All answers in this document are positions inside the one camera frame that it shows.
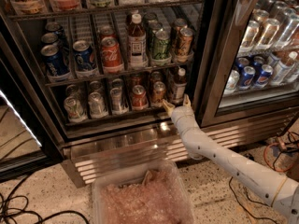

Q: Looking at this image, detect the Pepsi can behind glass right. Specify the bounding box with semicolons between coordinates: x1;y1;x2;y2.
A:
253;64;273;88

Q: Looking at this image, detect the red can bottom shelf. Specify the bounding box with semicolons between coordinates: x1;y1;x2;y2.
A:
132;85;149;110

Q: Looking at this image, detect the green soda can front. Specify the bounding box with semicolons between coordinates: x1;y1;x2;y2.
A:
151;30;170;65

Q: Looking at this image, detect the orange soda can front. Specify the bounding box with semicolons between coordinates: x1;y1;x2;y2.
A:
175;28;194;62

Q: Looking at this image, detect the glass fridge door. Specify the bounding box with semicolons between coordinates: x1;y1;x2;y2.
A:
198;0;299;127

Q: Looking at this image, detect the blue Pepsi can behind glass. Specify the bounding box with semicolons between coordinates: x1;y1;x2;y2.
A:
238;66;255;90

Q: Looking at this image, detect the clear plastic bin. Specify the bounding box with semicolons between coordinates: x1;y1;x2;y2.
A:
93;160;195;224

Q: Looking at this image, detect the red Coca-Cola can front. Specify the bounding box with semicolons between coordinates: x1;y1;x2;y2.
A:
101;37;123;74

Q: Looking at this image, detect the black power adapter cable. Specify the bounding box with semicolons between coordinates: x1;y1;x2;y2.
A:
228;153;281;224

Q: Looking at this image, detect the brown tea bottle shelf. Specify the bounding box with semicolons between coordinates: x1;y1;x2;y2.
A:
170;68;187;104
127;13;147;69

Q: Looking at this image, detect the blue Pepsi can front right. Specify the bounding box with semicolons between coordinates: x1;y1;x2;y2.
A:
73;40;98;78

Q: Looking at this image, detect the silver can bottom far left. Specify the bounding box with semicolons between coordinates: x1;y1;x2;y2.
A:
64;96;87;123

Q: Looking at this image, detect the brown tea bottle middle shelf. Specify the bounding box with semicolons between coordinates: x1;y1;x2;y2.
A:
127;13;147;69

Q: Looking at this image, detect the black cable left floor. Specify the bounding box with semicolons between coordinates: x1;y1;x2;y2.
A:
0;175;91;224

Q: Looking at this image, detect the orange cable coil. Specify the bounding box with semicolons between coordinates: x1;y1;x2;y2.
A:
263;131;299;173

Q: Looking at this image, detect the silver can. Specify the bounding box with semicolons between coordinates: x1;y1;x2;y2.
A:
64;96;87;123
110;88;128;114
88;92;108;119

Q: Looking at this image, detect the blue Pepsi can front left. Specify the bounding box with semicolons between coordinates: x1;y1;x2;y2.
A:
41;45;71;82

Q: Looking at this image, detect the white can behind glass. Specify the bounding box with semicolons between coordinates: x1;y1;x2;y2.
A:
224;70;239;94

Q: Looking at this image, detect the brown tea bottle bottom shelf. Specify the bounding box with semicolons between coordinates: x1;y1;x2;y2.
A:
170;68;187;104

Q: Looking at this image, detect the orange can bottom shelf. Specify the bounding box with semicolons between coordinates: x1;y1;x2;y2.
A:
151;81;166;106

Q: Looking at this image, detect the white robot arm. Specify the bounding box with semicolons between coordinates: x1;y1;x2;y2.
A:
163;94;299;224

